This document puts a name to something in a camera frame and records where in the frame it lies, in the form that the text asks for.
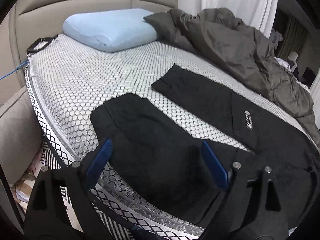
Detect blue cord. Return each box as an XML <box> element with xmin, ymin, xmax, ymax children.
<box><xmin>0</xmin><ymin>60</ymin><xmax>30</xmax><ymax>82</ymax></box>

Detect black pants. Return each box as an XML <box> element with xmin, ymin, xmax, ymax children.
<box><xmin>91</xmin><ymin>66</ymin><xmax>310</xmax><ymax>227</ymax></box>

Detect beige upholstered headboard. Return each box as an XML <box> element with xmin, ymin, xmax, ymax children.
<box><xmin>1</xmin><ymin>0</ymin><xmax>178</xmax><ymax>185</ymax></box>

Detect black mattress strap handle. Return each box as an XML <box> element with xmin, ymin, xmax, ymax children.
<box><xmin>26</xmin><ymin>35</ymin><xmax>57</xmax><ymax>55</ymax></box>

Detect grey crumpled duvet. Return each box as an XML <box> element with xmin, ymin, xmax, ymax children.
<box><xmin>144</xmin><ymin>8</ymin><xmax>319</xmax><ymax>144</ymax></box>

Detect white honeycomb mattress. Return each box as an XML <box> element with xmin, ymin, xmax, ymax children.
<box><xmin>24</xmin><ymin>33</ymin><xmax>308</xmax><ymax>230</ymax></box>

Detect light blue pillow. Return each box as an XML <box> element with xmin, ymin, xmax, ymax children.
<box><xmin>62</xmin><ymin>8</ymin><xmax>158</xmax><ymax>53</ymax></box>

